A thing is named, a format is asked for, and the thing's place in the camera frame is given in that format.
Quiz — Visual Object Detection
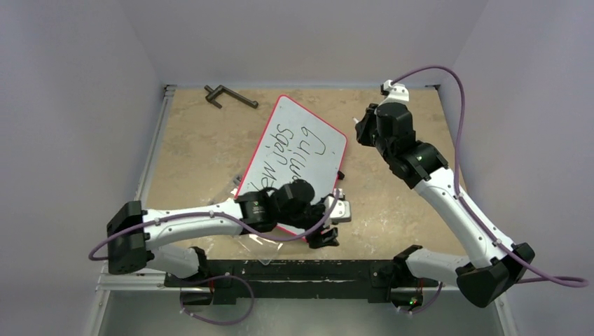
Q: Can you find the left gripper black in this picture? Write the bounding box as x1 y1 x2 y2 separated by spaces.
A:
277 195 339 247

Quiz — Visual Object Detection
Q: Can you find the pink framed whiteboard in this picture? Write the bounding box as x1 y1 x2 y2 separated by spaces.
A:
235 94 349 237

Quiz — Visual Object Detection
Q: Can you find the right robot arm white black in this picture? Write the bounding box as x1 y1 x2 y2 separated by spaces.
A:
355 102 535 308

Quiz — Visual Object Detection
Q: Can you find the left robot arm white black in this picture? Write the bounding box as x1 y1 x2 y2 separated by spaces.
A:
104 179 352 286

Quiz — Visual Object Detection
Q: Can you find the clear plastic screw box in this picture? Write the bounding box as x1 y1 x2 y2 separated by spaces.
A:
233 233 284 265

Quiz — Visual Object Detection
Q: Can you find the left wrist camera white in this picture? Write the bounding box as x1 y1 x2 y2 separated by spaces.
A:
324 188 352 228

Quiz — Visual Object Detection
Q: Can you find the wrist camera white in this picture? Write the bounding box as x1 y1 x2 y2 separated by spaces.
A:
380 80 410 105
324 188 352 228

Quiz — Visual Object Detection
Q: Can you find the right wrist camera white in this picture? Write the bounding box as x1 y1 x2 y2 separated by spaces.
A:
380 80 410 105

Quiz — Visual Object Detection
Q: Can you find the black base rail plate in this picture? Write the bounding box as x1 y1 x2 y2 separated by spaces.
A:
164 260 438 305

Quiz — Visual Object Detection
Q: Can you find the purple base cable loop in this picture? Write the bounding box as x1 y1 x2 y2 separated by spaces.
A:
179 273 256 326

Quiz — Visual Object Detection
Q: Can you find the dark metal crank handle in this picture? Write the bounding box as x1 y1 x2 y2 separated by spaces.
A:
204 85 259 109

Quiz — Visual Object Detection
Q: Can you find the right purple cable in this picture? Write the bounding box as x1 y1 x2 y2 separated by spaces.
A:
392 64 590 289

